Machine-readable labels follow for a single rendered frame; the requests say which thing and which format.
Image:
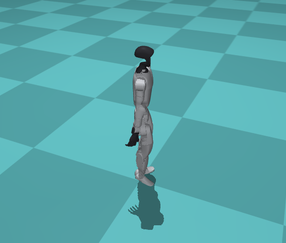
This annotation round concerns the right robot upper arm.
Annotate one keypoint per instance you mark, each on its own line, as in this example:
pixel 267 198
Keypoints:
pixel 140 87

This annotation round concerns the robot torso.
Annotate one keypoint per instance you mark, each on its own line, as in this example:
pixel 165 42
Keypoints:
pixel 149 83

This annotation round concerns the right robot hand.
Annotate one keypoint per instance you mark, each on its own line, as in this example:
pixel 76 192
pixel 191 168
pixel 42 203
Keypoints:
pixel 133 139

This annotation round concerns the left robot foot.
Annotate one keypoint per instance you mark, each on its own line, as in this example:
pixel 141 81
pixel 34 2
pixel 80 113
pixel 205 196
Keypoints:
pixel 148 170

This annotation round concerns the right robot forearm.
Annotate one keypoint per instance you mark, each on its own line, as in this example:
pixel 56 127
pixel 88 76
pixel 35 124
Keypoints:
pixel 138 119

